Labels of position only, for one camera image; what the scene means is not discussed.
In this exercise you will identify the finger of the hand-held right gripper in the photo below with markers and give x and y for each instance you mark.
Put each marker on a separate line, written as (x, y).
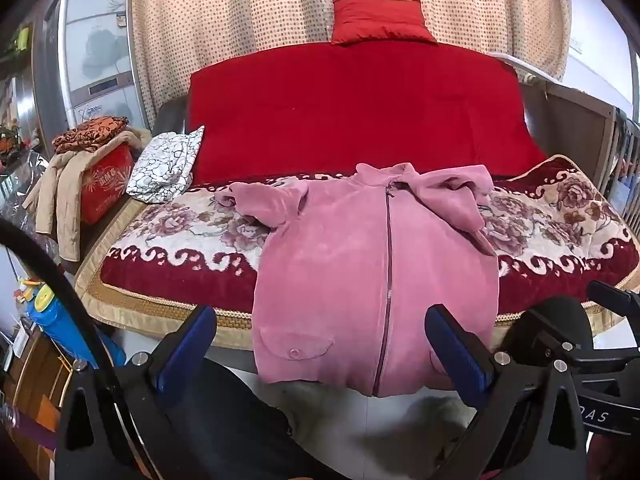
(617, 300)
(555, 325)

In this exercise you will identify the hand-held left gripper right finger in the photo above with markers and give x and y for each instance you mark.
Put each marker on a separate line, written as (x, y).
(450, 347)

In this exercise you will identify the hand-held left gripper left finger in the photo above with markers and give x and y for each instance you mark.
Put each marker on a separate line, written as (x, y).
(185, 347)

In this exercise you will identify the person's dark trousers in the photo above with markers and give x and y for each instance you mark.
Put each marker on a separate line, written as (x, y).
(240, 425)

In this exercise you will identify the floral plush blanket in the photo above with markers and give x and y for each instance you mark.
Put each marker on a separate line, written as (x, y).
(200, 240)

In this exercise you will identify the blue yellow toy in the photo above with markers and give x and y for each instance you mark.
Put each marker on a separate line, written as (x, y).
(55, 320)

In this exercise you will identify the wooden side table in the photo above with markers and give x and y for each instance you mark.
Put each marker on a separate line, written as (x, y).
(30, 385)

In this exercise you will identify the white black patterned cloth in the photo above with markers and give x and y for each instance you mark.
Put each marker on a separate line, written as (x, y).
(165, 167)

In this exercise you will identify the red cardboard box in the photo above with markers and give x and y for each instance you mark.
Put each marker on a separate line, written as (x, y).
(105, 185)

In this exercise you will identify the beige quilted coat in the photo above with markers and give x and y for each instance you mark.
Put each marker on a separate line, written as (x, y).
(65, 195)

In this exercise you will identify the clear plastic wrap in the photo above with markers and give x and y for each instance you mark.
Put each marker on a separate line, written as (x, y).
(20, 200)

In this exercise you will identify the orange black patterned cloth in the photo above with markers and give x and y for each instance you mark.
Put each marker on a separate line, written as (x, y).
(90, 135)

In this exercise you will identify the dark sofa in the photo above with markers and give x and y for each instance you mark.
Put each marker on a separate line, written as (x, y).
(170, 115)

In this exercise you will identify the red blanket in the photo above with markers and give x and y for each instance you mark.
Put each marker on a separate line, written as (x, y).
(350, 110)

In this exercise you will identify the flower ornament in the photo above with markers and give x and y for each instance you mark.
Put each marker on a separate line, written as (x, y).
(7, 142)

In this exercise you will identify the red pillow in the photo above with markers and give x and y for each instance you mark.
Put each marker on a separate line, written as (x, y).
(380, 22)

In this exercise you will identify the dotted beige curtain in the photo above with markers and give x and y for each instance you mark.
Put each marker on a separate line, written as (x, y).
(250, 10)

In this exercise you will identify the wooden bed frame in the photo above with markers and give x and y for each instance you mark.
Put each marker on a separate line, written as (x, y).
(575, 120)

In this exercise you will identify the white plastic rail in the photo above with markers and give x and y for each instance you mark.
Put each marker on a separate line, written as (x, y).
(525, 67)

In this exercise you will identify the white wall socket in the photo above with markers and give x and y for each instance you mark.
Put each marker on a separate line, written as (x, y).
(577, 45)

